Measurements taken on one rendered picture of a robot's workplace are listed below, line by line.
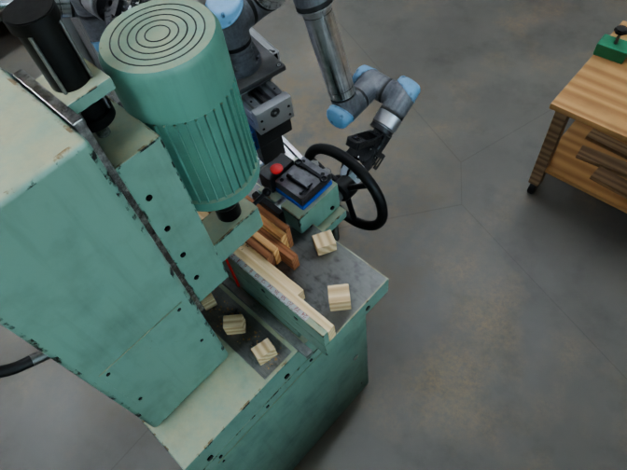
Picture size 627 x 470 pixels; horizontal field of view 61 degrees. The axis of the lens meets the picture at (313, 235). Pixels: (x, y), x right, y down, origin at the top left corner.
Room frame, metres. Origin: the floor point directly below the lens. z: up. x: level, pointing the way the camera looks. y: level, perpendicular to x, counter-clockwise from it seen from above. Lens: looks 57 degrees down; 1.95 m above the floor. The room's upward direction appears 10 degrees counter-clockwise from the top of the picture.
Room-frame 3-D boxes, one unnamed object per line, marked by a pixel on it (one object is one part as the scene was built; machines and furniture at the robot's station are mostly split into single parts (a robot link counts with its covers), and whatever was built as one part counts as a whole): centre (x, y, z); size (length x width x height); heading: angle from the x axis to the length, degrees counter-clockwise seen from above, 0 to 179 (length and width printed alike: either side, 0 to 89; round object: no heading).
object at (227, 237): (0.65, 0.18, 1.03); 0.14 x 0.07 x 0.09; 128
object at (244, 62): (1.45, 0.14, 0.87); 0.15 x 0.15 x 0.10
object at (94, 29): (1.16, 0.40, 1.22); 0.11 x 0.08 x 0.11; 16
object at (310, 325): (0.65, 0.20, 0.93); 0.60 x 0.02 x 0.06; 38
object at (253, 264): (0.66, 0.18, 0.92); 0.60 x 0.02 x 0.05; 38
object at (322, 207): (0.79, 0.02, 0.91); 0.15 x 0.14 x 0.09; 38
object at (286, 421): (0.59, 0.26, 0.35); 0.58 x 0.45 x 0.71; 128
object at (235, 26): (1.46, 0.13, 0.98); 0.13 x 0.12 x 0.14; 132
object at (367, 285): (0.74, 0.08, 0.87); 0.61 x 0.30 x 0.06; 38
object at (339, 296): (0.50, -0.03, 0.92); 0.05 x 0.04 x 0.04; 86
